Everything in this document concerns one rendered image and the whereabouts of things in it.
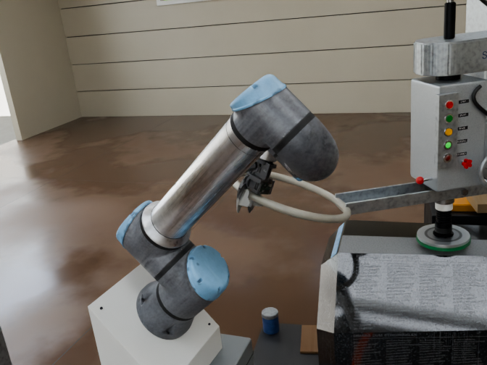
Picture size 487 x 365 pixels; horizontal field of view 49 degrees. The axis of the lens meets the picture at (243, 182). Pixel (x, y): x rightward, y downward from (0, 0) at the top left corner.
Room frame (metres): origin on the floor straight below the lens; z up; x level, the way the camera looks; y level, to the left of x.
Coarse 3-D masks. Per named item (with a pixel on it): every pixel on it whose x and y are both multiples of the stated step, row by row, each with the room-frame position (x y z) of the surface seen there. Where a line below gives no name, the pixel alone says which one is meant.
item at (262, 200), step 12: (288, 180) 2.13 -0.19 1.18; (252, 192) 1.75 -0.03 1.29; (324, 192) 2.06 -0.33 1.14; (264, 204) 1.71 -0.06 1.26; (276, 204) 1.69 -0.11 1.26; (336, 204) 1.97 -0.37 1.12; (300, 216) 1.67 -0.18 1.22; (312, 216) 1.68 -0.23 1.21; (324, 216) 1.70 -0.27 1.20; (336, 216) 1.73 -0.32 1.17; (348, 216) 1.79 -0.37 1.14
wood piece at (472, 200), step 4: (472, 196) 2.55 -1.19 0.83; (476, 196) 2.55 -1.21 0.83; (480, 196) 2.54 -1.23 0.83; (484, 196) 2.54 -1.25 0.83; (468, 200) 2.61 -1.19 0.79; (472, 200) 2.54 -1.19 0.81; (476, 200) 2.50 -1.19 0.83; (480, 200) 2.50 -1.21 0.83; (484, 200) 2.49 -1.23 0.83; (472, 204) 2.54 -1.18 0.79; (476, 204) 2.47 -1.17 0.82; (480, 204) 2.45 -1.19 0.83; (484, 204) 2.45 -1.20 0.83; (476, 208) 2.47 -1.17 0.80; (480, 208) 2.45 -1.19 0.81; (484, 208) 2.45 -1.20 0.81; (480, 212) 2.45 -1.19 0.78; (484, 212) 2.45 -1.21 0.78
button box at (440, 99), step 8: (440, 96) 1.88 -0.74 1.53; (448, 96) 1.89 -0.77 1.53; (456, 96) 1.89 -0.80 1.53; (440, 104) 1.88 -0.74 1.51; (456, 104) 1.89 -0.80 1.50; (440, 112) 1.88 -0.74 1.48; (448, 112) 1.89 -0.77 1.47; (456, 112) 1.89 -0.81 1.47; (440, 120) 1.88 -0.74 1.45; (456, 120) 1.89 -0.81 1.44; (440, 128) 1.88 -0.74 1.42; (456, 128) 1.89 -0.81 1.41; (440, 136) 1.88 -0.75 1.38; (456, 136) 1.89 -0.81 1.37; (440, 144) 1.88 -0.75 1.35; (456, 144) 1.89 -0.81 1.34; (440, 152) 1.88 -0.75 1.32; (448, 152) 1.89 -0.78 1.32; (456, 152) 1.89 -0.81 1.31; (440, 160) 1.88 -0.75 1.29; (456, 160) 1.89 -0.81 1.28; (440, 168) 1.88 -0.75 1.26
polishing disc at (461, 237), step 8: (432, 224) 2.13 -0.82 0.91; (424, 232) 2.05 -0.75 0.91; (432, 232) 2.05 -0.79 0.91; (456, 232) 2.02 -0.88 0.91; (464, 232) 2.01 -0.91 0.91; (424, 240) 1.98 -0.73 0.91; (432, 240) 1.97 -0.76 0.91; (440, 240) 1.97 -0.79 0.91; (448, 240) 1.96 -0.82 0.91; (456, 240) 1.95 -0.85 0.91; (464, 240) 1.94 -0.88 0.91
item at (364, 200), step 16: (352, 192) 2.01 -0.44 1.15; (368, 192) 2.02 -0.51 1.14; (384, 192) 2.03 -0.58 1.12; (400, 192) 2.04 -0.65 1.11; (416, 192) 2.06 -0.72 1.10; (432, 192) 1.95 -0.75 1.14; (448, 192) 1.96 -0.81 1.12; (464, 192) 1.96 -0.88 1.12; (480, 192) 1.98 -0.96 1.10; (352, 208) 1.89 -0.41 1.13; (368, 208) 1.90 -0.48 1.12; (384, 208) 1.92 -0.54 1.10
